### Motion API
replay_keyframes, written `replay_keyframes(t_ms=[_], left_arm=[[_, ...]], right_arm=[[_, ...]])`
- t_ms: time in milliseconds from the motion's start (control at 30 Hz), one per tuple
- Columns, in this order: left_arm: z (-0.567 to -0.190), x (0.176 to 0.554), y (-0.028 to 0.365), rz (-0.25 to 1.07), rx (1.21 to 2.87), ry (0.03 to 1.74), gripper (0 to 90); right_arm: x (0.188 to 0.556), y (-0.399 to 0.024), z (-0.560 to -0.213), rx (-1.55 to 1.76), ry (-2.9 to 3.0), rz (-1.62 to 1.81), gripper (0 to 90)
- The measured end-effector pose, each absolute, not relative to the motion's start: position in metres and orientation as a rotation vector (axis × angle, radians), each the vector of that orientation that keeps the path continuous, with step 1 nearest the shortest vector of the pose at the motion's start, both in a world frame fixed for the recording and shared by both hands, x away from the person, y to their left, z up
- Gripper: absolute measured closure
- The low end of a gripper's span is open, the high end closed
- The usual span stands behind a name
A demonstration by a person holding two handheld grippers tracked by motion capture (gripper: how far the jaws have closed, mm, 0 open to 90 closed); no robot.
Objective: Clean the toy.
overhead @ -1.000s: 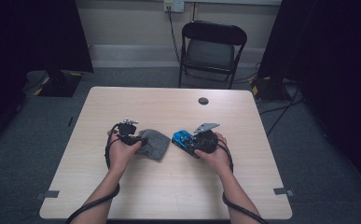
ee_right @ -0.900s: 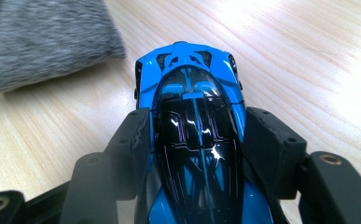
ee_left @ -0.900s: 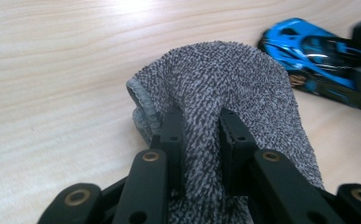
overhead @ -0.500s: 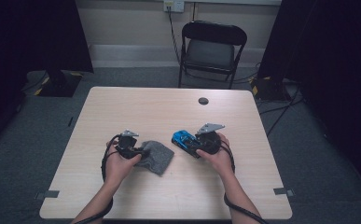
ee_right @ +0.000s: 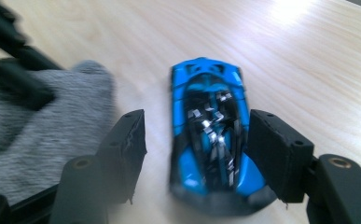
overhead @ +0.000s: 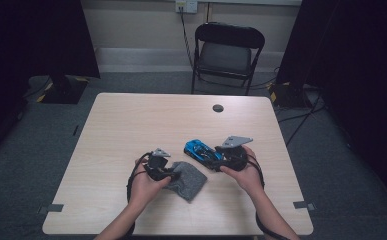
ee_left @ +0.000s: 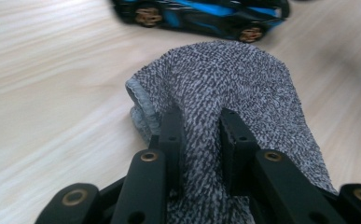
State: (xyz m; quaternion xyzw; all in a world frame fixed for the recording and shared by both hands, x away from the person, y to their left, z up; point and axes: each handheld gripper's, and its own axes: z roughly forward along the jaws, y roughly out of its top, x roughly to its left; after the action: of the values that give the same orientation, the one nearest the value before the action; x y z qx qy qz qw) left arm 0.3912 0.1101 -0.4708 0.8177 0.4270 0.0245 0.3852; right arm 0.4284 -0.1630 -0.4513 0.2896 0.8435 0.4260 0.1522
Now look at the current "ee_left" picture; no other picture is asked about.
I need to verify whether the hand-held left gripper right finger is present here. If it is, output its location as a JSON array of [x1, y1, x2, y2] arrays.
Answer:
[[219, 107, 261, 197]]

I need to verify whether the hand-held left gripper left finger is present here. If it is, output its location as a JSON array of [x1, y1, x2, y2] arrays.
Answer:
[[151, 106, 187, 195]]

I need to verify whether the grey knitted cloth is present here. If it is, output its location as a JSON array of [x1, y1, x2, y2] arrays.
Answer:
[[125, 39, 340, 224]]

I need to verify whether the blue and black toy car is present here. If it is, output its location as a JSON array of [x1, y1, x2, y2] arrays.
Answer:
[[109, 0, 291, 44]]

